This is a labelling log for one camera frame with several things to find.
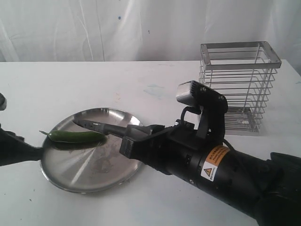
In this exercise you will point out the green cucumber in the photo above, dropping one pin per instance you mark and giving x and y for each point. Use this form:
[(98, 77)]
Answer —
[(61, 136)]

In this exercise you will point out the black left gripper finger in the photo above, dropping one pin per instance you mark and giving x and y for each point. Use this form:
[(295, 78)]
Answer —
[(13, 149)]

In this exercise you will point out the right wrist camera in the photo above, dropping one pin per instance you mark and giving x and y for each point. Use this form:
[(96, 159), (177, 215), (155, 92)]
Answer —
[(209, 104)]

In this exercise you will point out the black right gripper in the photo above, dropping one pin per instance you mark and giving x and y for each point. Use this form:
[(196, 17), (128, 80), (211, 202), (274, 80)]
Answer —
[(175, 150)]

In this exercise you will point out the metal wire utensil rack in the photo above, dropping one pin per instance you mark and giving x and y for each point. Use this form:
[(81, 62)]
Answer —
[(243, 72)]

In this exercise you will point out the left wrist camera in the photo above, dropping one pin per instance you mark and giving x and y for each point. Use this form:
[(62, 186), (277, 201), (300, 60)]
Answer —
[(3, 102)]

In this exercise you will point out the round stainless steel plate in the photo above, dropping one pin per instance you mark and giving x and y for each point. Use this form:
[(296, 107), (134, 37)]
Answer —
[(90, 167)]

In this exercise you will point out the black kitchen knife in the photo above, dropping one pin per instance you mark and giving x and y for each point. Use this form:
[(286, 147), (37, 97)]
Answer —
[(102, 128)]

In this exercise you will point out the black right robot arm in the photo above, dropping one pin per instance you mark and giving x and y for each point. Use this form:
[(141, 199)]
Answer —
[(267, 190)]

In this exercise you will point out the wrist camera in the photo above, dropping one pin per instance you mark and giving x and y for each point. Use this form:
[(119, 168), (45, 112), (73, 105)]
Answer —
[(3, 102), (209, 104)]

